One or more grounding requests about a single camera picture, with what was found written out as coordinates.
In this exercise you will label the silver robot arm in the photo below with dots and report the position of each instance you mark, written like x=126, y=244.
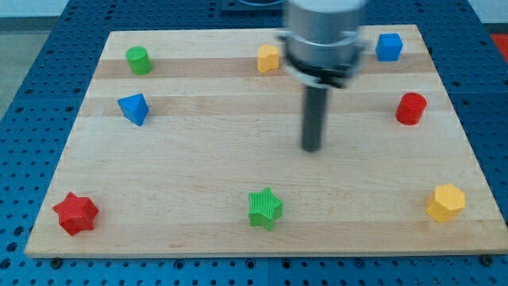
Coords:
x=321, y=40

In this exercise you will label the blue cube block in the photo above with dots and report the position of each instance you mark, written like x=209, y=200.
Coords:
x=389, y=47

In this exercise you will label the yellow hexagon block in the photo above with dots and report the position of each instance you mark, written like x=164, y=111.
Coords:
x=445, y=203

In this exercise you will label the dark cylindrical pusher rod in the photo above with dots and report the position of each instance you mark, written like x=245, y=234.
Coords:
x=314, y=109

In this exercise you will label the wooden board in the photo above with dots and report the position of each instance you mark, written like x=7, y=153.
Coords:
x=217, y=129

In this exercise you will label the red star block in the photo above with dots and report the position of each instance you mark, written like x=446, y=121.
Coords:
x=76, y=213

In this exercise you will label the green star block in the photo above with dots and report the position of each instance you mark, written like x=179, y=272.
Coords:
x=264, y=208

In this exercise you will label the red cylinder block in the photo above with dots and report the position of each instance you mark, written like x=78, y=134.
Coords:
x=411, y=108

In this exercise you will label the yellow heart block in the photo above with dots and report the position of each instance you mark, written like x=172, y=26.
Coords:
x=267, y=58

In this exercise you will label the green cylinder block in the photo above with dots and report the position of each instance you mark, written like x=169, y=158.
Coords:
x=138, y=60

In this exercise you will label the blue triangle block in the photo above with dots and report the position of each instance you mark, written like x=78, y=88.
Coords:
x=134, y=108

